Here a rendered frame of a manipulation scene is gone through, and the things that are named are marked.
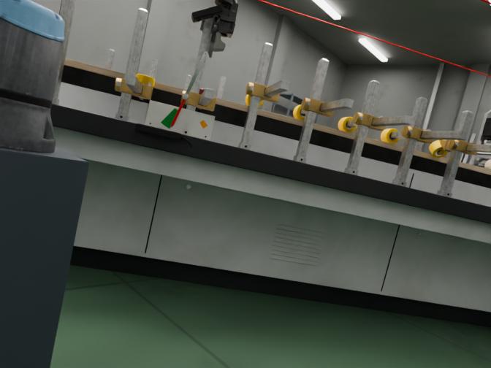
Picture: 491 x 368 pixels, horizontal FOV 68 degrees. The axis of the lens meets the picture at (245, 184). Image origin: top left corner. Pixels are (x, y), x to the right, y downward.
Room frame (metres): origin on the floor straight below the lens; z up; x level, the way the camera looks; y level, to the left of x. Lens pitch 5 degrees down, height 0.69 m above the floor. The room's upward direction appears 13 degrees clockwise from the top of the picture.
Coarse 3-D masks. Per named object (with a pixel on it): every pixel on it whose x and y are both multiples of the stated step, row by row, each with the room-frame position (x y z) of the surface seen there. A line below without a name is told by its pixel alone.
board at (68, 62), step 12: (72, 60) 1.55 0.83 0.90; (96, 72) 1.57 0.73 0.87; (108, 72) 1.58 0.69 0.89; (120, 72) 1.59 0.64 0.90; (156, 84) 1.63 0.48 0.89; (240, 108) 1.71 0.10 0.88; (288, 120) 1.76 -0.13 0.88; (300, 120) 1.77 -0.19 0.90; (336, 132) 1.82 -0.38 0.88; (348, 132) 1.83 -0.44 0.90; (372, 144) 1.86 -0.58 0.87; (384, 144) 1.87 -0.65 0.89; (420, 156) 1.92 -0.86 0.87; (432, 156) 1.93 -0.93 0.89; (468, 168) 1.99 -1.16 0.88; (480, 168) 2.00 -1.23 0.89
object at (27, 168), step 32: (0, 160) 0.60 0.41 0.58; (32, 160) 0.63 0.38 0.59; (64, 160) 0.67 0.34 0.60; (0, 192) 0.60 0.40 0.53; (32, 192) 0.64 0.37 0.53; (64, 192) 0.68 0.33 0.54; (0, 224) 0.61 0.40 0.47; (32, 224) 0.65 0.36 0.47; (64, 224) 0.69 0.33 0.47; (0, 256) 0.62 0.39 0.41; (32, 256) 0.65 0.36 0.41; (64, 256) 0.70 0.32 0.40; (0, 288) 0.62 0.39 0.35; (32, 288) 0.66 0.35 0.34; (64, 288) 0.71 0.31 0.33; (0, 320) 0.63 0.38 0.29; (32, 320) 0.67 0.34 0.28; (0, 352) 0.64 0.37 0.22; (32, 352) 0.68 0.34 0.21
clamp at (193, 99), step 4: (184, 92) 1.44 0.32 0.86; (192, 92) 1.44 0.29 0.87; (192, 96) 1.44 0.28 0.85; (196, 96) 1.45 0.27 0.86; (188, 100) 1.44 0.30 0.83; (192, 100) 1.44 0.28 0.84; (196, 100) 1.45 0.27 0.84; (212, 100) 1.46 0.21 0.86; (192, 104) 1.44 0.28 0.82; (196, 104) 1.45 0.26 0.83; (200, 104) 1.45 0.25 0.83; (208, 104) 1.46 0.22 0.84; (212, 104) 1.46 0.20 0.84; (200, 108) 1.50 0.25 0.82; (204, 108) 1.46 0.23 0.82; (208, 108) 1.46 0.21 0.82; (212, 108) 1.46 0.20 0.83
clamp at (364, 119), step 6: (354, 114) 1.63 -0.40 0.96; (360, 114) 1.60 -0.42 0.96; (366, 114) 1.60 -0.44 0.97; (354, 120) 1.62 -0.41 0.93; (360, 120) 1.60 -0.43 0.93; (366, 120) 1.60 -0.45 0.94; (372, 120) 1.61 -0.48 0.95; (372, 126) 1.61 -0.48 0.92; (378, 126) 1.62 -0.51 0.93; (384, 126) 1.62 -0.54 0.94
